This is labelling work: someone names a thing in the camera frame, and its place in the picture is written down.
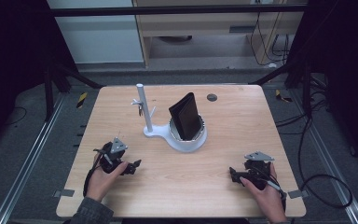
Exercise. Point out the grey tape piece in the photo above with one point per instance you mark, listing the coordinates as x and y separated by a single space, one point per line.
297 194
64 193

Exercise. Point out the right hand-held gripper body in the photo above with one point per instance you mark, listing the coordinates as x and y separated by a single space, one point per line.
258 169

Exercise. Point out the wooden desk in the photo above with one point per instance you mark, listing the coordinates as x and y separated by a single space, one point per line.
199 23

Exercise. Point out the black leather wallet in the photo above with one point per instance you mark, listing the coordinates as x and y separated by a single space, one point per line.
186 116

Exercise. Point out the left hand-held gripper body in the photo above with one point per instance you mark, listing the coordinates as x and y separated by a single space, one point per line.
113 154

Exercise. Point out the black horizontal bar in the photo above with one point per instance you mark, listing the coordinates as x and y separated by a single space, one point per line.
167 10

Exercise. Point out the aluminium floor rail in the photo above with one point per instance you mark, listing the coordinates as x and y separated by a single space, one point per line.
332 161
28 161

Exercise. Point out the yellow black floor tape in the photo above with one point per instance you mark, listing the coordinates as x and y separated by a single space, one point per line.
282 96
81 100

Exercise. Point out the white cabinet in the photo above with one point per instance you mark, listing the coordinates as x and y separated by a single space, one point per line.
96 40

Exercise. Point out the grey round table grommet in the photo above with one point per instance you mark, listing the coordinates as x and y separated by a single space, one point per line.
212 97

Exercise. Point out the white stand with bowl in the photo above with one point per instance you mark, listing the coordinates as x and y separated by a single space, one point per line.
186 143

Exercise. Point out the person's left hand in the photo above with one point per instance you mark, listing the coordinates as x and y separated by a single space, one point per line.
104 182

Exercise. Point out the person's right hand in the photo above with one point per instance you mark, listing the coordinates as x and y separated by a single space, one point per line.
268 199

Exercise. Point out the black metal stand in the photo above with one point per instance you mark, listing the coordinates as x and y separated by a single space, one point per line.
48 90
306 90

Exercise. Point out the small keys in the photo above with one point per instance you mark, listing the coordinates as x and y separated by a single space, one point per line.
140 109

